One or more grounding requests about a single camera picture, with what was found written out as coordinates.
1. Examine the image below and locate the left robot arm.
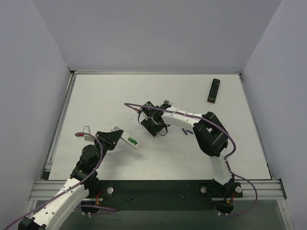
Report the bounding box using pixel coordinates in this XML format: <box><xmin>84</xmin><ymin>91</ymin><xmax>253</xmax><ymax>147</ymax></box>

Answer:
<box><xmin>18</xmin><ymin>129</ymin><xmax>124</xmax><ymax>230</ymax></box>

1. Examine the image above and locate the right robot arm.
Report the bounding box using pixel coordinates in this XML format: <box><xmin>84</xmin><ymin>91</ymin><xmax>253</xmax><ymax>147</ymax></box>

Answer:
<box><xmin>139</xmin><ymin>101</ymin><xmax>232</xmax><ymax>185</ymax></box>

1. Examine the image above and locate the white AC remote with display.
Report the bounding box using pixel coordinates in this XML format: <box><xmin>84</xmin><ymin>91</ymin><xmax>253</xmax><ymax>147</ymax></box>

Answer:
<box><xmin>111</xmin><ymin>126</ymin><xmax>121</xmax><ymax>131</ymax></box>

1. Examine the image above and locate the black TV remote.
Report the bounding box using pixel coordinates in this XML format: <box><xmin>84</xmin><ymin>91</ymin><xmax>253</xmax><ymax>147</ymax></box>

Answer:
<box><xmin>207</xmin><ymin>79</ymin><xmax>220</xmax><ymax>104</ymax></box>

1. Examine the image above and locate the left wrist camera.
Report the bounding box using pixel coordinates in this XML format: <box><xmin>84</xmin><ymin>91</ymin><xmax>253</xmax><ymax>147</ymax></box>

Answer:
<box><xmin>83</xmin><ymin>126</ymin><xmax>95</xmax><ymax>142</ymax></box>

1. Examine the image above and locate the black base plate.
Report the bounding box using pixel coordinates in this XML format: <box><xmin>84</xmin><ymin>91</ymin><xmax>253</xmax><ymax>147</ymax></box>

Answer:
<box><xmin>81</xmin><ymin>180</ymin><xmax>243</xmax><ymax>213</ymax></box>

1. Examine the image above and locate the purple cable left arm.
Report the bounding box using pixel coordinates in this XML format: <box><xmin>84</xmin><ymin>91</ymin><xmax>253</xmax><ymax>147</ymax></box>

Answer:
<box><xmin>0</xmin><ymin>131</ymin><xmax>118</xmax><ymax>230</ymax></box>

